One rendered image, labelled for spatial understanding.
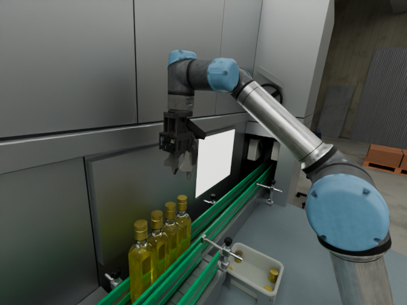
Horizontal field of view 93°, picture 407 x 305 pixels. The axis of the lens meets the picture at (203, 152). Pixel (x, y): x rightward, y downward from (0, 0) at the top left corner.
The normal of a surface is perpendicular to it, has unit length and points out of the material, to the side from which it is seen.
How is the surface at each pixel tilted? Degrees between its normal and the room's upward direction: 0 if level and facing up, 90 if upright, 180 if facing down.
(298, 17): 90
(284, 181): 90
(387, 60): 90
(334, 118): 82
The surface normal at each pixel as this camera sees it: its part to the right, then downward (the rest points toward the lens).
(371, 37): -0.74, 0.15
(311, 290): 0.07, -0.95
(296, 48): -0.55, 0.21
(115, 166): 0.84, 0.22
